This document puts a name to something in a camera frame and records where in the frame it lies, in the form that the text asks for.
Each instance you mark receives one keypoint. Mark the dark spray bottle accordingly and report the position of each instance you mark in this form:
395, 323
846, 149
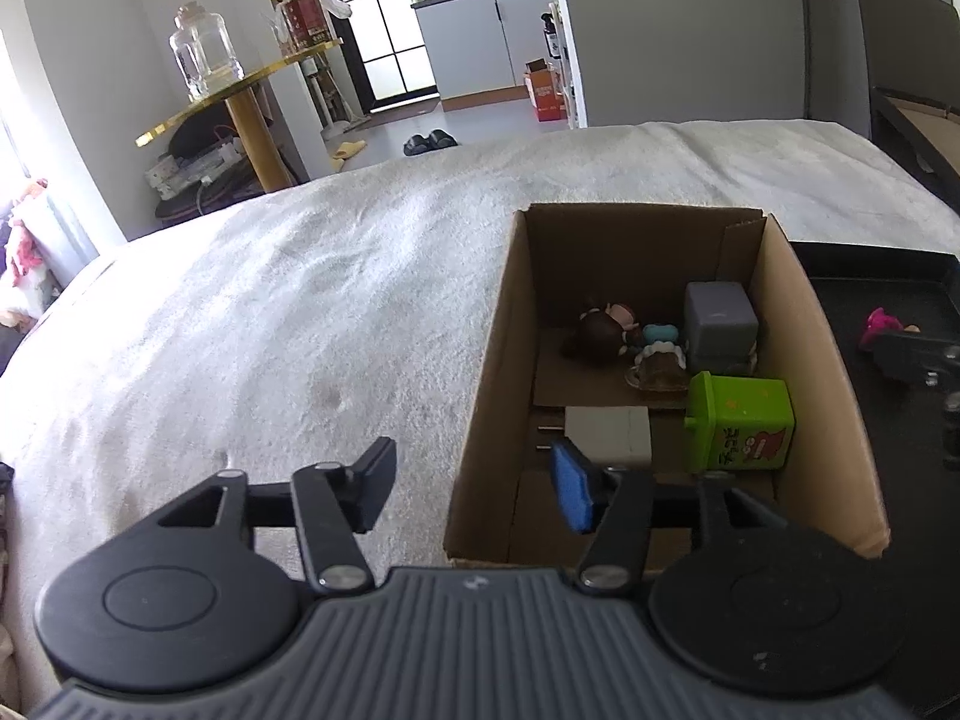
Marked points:
552, 34

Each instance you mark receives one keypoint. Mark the brown-haired figurine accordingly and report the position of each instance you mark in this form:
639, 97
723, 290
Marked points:
596, 334

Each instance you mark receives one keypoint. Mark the white blanket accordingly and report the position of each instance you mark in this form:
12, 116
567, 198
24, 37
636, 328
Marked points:
300, 300

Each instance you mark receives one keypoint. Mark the white charger adapter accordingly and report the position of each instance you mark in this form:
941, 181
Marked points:
611, 435

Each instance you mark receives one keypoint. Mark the figurine with blue bow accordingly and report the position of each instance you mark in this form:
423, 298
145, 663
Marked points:
660, 360

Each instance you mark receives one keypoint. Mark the orange cardboard box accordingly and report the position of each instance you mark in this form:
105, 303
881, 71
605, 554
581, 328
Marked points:
545, 90

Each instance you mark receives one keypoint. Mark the grey cube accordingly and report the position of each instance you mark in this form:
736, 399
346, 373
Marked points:
720, 322

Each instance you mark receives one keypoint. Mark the black slipper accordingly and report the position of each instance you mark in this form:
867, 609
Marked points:
416, 145
442, 139

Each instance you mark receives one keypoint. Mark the yellow slipper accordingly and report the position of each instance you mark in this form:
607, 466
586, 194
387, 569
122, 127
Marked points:
349, 150

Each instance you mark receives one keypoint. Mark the black framed glass door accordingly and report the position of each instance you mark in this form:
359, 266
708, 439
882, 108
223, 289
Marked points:
390, 22

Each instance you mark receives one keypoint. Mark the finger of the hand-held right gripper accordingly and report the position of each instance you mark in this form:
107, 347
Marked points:
911, 356

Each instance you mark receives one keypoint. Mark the dark headboard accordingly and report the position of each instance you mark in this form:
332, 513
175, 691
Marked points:
907, 37

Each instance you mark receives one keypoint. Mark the brown cardboard box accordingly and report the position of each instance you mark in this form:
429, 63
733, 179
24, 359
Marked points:
495, 405

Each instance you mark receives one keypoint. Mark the black tray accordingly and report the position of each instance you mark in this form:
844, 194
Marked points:
847, 420

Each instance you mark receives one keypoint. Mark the clear glass jar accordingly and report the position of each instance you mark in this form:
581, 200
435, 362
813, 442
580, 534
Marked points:
204, 52

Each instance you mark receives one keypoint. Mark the pink figurine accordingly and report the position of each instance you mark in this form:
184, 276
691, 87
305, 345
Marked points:
874, 322

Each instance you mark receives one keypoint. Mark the pink and white cloth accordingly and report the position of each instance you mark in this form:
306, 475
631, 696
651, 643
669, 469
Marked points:
26, 262

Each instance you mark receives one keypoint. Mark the white cabinet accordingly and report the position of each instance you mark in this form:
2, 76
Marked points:
469, 45

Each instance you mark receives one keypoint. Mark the green cube toy box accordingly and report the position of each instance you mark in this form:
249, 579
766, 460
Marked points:
739, 420

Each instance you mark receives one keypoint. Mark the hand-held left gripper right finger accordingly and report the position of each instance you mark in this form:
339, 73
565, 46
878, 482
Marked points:
574, 487

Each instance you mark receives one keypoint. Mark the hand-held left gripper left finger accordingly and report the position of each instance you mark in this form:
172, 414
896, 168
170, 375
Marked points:
372, 484

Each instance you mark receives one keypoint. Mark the white power strip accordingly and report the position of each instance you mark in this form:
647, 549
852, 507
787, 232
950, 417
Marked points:
191, 169

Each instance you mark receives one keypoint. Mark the round gold table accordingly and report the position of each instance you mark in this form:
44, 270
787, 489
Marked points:
251, 131

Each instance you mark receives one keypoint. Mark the red tin in plastic bag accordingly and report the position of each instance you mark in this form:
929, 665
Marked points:
304, 21

